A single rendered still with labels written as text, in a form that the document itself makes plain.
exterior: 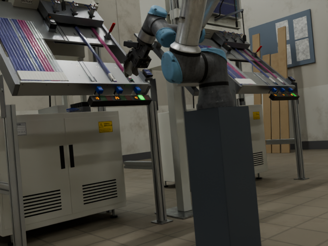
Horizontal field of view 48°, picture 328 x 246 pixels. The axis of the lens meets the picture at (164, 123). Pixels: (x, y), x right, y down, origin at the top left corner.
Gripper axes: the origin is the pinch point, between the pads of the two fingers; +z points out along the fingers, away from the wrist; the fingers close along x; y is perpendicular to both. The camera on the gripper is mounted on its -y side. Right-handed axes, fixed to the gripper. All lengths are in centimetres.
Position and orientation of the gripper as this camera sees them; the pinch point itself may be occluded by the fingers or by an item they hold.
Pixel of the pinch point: (126, 73)
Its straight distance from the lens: 176.5
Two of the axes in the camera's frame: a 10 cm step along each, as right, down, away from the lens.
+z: -4.2, 7.3, 5.4
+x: 7.5, -0.6, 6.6
